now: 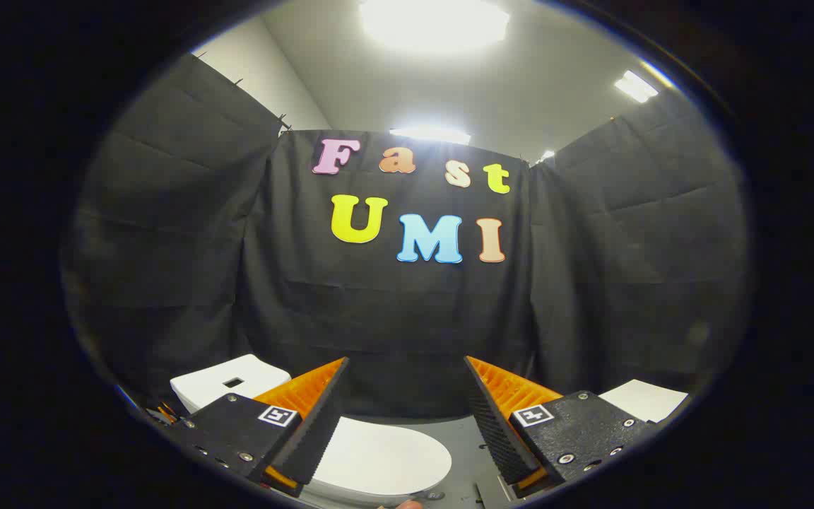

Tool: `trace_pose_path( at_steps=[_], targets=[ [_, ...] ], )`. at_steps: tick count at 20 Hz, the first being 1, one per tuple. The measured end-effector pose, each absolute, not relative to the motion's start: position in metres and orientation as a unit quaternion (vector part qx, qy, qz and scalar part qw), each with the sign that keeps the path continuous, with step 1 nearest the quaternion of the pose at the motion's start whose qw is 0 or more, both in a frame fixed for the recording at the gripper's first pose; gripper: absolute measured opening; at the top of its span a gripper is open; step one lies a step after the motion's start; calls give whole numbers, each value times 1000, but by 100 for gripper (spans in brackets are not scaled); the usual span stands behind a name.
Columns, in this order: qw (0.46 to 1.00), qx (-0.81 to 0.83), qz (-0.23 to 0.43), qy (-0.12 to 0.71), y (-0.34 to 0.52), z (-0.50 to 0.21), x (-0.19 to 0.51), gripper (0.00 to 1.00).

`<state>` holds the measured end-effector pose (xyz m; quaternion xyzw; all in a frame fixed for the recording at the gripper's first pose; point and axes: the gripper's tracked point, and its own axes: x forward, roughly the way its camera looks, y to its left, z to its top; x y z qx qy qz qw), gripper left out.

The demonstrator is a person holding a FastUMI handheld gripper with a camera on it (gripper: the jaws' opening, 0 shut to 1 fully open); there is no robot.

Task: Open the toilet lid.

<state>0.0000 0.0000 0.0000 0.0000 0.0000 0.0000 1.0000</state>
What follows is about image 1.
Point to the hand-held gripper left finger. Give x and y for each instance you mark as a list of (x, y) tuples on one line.
[(322, 424)]

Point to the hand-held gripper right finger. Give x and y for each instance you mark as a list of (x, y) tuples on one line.
[(495, 424)]

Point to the black backdrop cloth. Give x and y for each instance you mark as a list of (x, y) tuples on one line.
[(379, 318)]

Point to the small ceiling light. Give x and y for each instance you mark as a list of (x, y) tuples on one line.
[(547, 154)]

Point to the long ceiling light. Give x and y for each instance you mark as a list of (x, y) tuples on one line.
[(429, 134)]

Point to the rectangular ceiling light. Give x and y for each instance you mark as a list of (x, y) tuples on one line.
[(635, 86)]

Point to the large ceiling light panel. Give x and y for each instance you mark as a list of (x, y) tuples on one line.
[(435, 21)]

